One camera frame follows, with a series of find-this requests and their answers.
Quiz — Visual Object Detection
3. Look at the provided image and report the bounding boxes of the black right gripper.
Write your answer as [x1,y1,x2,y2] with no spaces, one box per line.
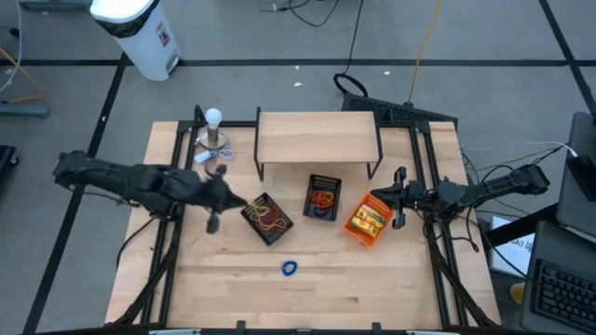
[370,166,442,231]

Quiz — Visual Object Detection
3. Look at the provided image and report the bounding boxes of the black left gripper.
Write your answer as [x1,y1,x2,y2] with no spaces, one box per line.
[196,163,248,235]

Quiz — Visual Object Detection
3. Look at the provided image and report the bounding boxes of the red rubber band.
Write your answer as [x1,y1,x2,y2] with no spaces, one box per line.
[258,204,284,229]

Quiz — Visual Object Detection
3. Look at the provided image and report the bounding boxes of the red coil wrist keychain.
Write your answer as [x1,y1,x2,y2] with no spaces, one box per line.
[318,190,338,211]
[308,189,330,208]

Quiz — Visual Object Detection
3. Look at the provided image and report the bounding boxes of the orange slotted plastic basket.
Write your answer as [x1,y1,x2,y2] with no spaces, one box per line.
[343,192,397,248]

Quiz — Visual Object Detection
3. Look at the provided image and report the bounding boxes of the black slotted plastic basket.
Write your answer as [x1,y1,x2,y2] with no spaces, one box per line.
[239,191,295,248]
[302,173,344,222]

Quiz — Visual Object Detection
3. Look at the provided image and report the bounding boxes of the black perforated panel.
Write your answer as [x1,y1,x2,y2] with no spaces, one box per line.
[340,91,459,127]

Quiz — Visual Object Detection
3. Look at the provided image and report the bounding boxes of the white light bulb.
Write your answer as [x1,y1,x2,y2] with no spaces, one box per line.
[205,107,224,132]

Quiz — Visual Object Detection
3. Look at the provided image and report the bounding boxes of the wooden riser shelf black legs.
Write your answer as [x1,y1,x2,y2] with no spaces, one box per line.
[252,106,385,182]

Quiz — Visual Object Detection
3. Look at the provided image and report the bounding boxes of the white paper sheet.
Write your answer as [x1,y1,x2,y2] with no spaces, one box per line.
[488,214,536,280]

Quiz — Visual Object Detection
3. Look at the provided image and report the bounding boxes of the small yellow object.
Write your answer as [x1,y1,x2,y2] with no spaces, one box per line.
[508,282,527,306]

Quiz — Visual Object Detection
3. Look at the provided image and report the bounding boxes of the dark grey closed laptop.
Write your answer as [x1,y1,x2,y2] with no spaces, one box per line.
[555,110,596,239]

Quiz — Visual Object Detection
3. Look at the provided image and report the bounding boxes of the open laptop black keyboard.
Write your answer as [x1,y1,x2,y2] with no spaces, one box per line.
[518,220,596,335]

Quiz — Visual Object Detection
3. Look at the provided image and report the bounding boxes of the smartphone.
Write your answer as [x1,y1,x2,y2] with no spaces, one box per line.
[565,154,596,203]

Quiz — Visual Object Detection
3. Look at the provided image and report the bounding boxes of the white trash can black liner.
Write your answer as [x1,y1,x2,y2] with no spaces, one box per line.
[88,0,183,83]

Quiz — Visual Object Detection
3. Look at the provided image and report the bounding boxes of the grey floor base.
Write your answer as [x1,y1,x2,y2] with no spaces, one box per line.
[0,102,50,120]

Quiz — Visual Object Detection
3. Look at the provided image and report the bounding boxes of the white adapter cable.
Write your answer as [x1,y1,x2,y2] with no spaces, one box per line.
[210,145,237,163]

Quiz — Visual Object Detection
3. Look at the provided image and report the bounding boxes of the black aluminium table frame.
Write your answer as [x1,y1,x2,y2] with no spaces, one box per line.
[105,118,502,329]

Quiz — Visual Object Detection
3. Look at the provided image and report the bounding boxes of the yellow hanging cord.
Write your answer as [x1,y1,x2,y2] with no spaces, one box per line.
[407,0,444,105]

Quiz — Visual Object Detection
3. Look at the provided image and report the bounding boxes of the black floor cable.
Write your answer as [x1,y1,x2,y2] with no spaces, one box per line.
[332,0,370,99]

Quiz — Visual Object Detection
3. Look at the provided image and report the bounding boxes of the white charging cable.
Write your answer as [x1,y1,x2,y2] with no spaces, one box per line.
[507,140,579,159]

